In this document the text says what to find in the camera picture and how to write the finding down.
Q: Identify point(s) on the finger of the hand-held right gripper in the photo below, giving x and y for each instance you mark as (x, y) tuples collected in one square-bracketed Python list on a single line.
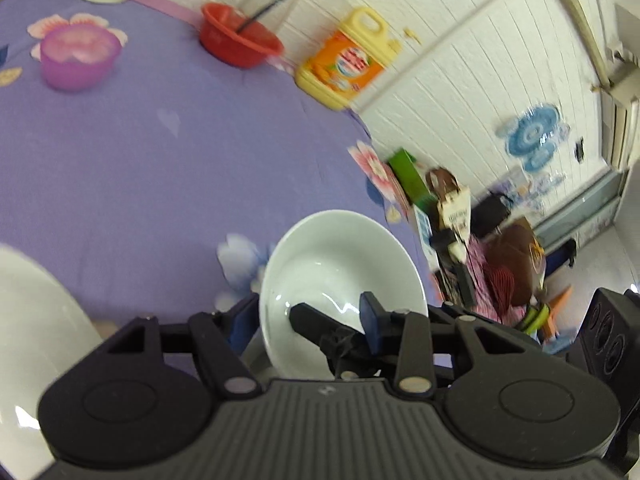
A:
[(312, 317)]

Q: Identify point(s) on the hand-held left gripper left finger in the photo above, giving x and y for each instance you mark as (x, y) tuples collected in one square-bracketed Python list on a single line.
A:
[(245, 321)]

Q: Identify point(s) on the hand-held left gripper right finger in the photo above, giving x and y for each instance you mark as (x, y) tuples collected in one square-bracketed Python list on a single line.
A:
[(370, 317)]

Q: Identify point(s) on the small white deep plate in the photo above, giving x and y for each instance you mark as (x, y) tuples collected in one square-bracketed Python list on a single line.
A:
[(340, 260)]

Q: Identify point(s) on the large white floral plate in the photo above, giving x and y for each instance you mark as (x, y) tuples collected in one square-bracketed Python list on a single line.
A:
[(35, 335)]

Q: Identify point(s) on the patterned cloth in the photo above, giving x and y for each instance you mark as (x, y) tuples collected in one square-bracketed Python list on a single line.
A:
[(477, 270)]

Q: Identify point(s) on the brown bag pile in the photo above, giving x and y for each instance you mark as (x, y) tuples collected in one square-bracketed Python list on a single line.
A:
[(515, 260)]

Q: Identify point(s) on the cream printed tote bag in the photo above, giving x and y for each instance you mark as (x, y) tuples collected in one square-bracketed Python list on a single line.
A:
[(456, 215)]

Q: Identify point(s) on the green box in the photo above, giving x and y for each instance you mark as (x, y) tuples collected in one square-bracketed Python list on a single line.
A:
[(407, 175)]

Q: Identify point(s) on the purple flower-print tablecloth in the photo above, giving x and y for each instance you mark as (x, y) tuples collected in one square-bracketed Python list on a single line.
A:
[(150, 160)]

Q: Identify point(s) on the yellow detergent bottle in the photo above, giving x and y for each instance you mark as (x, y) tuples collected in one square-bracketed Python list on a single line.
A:
[(345, 62)]

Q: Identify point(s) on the red plastic bowl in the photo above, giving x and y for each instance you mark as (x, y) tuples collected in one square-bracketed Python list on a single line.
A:
[(235, 45)]

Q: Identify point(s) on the purple plastic cup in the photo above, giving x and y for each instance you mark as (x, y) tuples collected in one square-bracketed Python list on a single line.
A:
[(75, 60)]

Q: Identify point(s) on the blue flower wall sticker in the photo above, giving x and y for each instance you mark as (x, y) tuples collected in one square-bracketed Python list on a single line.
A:
[(532, 135)]

